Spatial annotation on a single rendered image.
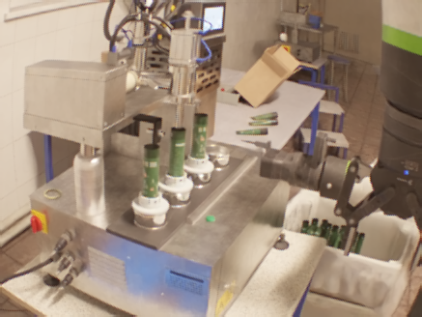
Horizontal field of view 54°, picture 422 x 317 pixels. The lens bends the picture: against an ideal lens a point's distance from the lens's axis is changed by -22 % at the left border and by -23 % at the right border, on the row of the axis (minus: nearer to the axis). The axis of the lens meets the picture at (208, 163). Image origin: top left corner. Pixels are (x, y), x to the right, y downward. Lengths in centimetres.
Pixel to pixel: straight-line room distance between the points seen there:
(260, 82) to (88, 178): 184
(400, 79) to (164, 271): 70
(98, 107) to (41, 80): 19
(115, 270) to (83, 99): 37
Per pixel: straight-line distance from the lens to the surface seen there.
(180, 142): 103
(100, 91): 93
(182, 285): 97
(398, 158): 42
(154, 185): 96
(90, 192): 102
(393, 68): 41
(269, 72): 270
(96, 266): 108
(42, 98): 104
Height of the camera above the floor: 154
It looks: 23 degrees down
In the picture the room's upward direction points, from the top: 5 degrees clockwise
